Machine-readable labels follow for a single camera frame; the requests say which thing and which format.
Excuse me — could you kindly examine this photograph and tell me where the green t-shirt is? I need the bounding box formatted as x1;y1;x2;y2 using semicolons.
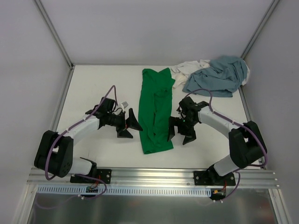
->
138;68;175;154

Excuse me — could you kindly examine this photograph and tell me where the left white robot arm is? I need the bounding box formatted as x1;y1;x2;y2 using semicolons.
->
34;98;142;182

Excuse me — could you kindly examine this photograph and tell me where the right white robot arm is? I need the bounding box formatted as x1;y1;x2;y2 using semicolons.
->
167;97;267;186

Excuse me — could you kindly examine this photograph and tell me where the white t-shirt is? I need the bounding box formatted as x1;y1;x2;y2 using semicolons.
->
171;59;250;89

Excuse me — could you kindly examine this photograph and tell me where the blue-grey t-shirt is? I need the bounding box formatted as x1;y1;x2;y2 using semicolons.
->
183;56;250;98

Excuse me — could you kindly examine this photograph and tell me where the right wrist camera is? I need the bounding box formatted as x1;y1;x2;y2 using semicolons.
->
179;97;196;112

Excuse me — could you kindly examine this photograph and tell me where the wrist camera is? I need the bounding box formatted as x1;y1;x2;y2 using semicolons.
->
179;97;196;112
119;101;128;110

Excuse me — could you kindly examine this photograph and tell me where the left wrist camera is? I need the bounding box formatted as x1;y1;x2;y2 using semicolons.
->
119;101;128;110

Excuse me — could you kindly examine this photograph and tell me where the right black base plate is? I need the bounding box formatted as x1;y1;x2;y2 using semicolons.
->
193;170;236;186

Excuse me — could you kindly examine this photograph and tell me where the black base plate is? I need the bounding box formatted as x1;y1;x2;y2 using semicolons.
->
193;170;236;186
70;168;112;184

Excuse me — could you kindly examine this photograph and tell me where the aluminium mounting rail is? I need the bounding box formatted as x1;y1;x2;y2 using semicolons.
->
27;168;280;189

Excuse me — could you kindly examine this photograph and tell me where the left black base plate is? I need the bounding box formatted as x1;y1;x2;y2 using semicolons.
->
70;168;112;184

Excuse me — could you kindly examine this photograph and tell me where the white slotted cable duct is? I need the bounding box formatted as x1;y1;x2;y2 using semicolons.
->
37;185;211;197

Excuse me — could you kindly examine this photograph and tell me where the left aluminium frame post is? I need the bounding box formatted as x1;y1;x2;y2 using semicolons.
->
33;0;73;69

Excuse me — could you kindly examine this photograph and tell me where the aluminium frame post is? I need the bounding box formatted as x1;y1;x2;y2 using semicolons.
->
241;0;281;60
33;0;73;69

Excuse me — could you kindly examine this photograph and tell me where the right aluminium frame post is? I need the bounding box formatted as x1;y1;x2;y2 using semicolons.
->
241;0;281;60

